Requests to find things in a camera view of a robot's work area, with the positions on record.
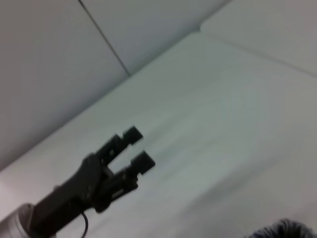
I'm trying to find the blue denim shorts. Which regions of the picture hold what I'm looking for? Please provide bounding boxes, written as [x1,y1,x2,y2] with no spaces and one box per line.
[249,218,317,238]

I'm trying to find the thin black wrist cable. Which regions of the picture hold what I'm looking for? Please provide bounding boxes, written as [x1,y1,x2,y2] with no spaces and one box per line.
[80,210,91,238]

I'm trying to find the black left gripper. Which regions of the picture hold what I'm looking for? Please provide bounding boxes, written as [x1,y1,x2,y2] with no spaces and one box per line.
[34,149,157,234]

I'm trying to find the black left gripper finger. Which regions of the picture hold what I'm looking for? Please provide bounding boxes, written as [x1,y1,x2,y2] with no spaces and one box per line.
[95,125,144,167]

